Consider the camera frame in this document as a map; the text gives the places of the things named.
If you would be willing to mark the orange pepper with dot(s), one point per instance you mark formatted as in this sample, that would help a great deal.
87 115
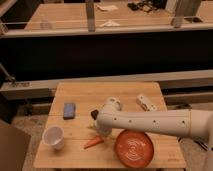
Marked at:
94 141

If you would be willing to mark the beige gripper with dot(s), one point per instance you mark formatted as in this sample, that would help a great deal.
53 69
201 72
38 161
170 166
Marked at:
100 130

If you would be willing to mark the orange ribbed plate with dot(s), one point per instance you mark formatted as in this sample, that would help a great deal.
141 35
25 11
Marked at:
134 149

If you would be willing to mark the blue sponge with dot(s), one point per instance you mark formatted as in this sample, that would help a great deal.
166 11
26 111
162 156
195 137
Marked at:
69 111

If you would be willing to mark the white rectangular box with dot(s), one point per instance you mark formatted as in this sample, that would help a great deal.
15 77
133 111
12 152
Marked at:
145 103

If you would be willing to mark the black rectangular block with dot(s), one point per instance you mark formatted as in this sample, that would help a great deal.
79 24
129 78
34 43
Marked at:
94 114

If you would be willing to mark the white paper sheet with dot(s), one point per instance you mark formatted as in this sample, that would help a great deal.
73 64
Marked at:
107 8

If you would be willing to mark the grey metal post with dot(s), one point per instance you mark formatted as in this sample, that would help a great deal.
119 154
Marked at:
90 15
186 10

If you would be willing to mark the grey metal post right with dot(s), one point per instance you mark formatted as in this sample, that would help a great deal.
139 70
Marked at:
186 10

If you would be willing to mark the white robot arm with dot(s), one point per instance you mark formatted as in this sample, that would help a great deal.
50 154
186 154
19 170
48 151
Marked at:
185 123

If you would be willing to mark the black cluttered items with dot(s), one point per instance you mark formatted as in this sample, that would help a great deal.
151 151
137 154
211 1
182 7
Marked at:
147 5

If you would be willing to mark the white crumpled paper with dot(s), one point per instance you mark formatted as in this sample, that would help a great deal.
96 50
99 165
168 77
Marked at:
110 23

